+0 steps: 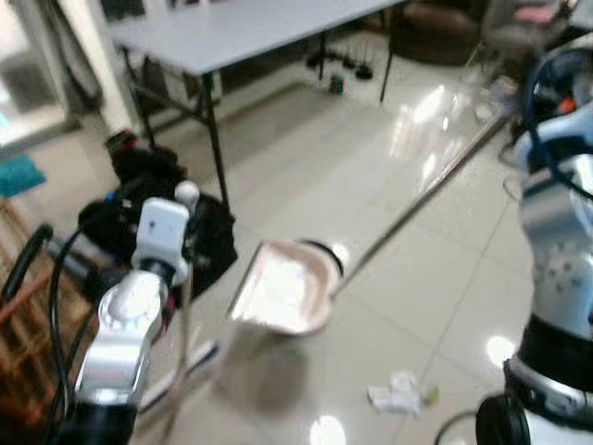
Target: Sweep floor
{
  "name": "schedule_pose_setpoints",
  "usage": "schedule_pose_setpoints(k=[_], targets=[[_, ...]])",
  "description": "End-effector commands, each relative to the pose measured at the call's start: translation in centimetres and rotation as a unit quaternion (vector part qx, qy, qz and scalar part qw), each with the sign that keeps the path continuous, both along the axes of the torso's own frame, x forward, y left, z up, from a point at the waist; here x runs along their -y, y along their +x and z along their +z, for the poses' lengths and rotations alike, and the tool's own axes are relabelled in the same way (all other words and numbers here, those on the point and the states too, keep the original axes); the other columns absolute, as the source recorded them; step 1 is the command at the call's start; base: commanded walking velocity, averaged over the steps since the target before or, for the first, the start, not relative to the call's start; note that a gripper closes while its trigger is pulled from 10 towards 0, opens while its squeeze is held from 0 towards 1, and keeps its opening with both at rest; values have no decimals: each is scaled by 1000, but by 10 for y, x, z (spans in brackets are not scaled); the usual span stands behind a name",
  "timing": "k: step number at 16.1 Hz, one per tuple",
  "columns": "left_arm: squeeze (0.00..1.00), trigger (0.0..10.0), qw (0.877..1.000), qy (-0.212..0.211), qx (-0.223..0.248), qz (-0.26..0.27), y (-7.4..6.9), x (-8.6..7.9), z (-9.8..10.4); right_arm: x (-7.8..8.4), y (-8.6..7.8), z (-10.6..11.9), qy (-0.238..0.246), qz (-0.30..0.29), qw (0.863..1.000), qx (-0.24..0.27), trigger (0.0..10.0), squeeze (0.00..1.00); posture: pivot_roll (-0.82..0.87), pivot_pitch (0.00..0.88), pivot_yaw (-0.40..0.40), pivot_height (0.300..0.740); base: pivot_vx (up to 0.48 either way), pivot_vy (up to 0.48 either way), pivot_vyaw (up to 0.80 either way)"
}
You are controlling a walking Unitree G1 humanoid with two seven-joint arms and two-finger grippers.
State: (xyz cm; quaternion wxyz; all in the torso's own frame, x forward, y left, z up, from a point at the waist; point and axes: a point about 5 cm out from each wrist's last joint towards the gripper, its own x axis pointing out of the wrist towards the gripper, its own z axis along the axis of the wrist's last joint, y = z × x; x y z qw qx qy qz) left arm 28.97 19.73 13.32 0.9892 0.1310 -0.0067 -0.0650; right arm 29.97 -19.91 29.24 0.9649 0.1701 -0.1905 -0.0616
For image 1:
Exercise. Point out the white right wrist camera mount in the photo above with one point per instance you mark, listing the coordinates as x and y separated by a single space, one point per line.
567 134

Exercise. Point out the large black bag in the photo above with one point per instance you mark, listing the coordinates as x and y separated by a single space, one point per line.
208 241

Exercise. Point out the chair with pink cushion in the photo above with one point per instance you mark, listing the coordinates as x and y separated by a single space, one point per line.
533 19

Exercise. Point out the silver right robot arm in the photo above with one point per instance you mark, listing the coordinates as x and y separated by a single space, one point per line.
556 250

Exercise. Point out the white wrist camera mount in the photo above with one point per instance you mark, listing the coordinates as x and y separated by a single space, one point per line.
159 232
567 134

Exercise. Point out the broom with white knob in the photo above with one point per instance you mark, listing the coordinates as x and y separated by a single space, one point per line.
181 362

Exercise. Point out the crumpled white tissue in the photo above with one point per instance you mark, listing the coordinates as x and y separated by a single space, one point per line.
398 394

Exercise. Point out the dark brown armchair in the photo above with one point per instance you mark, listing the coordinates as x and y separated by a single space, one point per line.
435 32

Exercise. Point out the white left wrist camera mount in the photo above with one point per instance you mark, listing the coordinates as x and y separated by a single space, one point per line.
159 232

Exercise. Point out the teal floor mat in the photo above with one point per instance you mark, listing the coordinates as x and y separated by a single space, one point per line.
18 174

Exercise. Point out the grey folding table black legs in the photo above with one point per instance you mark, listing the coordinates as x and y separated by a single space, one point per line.
232 32

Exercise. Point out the small black bag red trim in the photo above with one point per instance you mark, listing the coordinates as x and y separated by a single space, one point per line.
139 158

